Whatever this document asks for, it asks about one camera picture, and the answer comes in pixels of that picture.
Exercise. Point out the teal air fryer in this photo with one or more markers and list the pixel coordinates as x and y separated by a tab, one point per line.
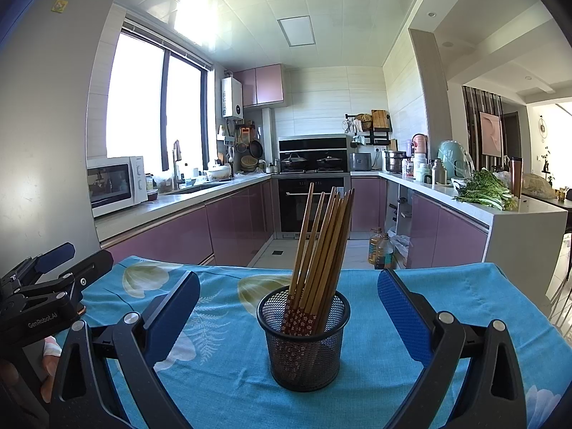
453	158

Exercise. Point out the green leafy vegetables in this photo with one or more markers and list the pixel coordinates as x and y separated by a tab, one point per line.
485	190

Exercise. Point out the dark dining table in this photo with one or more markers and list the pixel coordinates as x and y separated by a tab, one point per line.
549	203

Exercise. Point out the kitchen window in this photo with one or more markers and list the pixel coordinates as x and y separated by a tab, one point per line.
134	98

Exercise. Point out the stainless steel pot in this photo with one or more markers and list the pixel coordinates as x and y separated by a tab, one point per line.
395	161

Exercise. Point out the pink wall picture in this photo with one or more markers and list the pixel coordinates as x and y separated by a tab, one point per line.
490	134

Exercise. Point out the white bowl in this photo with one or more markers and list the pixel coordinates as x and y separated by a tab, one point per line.
218	173

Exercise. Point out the dark phone with copper edge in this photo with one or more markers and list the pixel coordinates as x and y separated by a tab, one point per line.
81	309

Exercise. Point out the square ceiling light panel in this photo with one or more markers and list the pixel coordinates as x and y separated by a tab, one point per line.
296	31

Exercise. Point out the grey refrigerator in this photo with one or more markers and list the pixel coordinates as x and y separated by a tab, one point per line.
44	143

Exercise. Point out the steel kitchen faucet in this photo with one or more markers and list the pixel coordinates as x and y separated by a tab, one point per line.
177	161

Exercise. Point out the person's left hand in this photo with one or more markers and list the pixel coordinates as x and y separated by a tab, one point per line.
22	375

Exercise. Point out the purple wall cabinet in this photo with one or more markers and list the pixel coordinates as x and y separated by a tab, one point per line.
261	85

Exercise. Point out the black mesh utensil holder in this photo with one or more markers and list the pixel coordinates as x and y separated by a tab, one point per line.
304	366

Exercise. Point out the black wall rack with boards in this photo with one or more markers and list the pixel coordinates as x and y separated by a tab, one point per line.
377	125

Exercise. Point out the pink electric kettle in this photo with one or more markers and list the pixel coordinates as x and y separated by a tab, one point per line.
419	145

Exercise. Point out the green steel bottle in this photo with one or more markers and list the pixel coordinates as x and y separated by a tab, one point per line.
439	172

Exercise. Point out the dark wooden slat screen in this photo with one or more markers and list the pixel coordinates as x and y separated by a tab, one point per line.
471	120

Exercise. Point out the yellow fridge sticker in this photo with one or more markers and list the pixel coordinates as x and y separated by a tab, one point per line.
59	5

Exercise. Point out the brown tumbler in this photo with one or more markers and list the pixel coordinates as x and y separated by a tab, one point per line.
516	176

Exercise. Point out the clear plastic bag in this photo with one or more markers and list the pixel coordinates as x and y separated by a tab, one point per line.
400	245

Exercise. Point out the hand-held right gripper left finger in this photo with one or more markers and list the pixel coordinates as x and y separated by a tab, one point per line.
174	313

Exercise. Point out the woven bamboo basket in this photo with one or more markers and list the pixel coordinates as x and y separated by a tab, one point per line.
249	164

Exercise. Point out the yellow cooking oil jug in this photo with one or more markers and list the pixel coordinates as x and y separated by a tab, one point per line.
375	250

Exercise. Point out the purple cabinet run with sink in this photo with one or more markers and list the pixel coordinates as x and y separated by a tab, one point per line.
232	223

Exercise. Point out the dark sauce jug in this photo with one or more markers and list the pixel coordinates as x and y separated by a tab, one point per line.
388	257

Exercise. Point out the wall clock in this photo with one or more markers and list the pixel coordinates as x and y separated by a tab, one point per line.
543	127

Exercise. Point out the black cooking pot with lid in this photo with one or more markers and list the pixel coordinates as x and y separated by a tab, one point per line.
293	163
330	164

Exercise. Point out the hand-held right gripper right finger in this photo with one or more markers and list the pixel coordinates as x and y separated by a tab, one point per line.
402	317

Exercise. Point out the blue floral tablecloth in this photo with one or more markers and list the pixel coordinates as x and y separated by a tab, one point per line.
223	388

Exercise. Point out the bundle of wooden chopsticks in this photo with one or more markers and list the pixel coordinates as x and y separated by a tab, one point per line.
321	254

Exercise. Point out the black built-in oven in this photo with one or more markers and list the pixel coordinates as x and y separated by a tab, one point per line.
290	205

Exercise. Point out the black integrated stove unit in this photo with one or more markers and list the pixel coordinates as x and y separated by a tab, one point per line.
313	143

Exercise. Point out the white water heater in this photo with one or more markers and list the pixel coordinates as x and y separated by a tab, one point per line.
232	98

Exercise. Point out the steel toaster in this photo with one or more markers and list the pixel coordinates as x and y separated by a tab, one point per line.
361	161

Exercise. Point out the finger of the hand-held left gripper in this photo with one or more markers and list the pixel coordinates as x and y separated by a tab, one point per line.
96	266
56	257

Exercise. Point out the dining chair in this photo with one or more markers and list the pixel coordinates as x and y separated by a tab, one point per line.
564	272

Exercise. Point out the hanging black frying pan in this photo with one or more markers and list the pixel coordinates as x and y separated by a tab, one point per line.
255	149

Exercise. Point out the white microwave oven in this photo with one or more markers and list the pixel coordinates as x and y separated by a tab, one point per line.
116	185

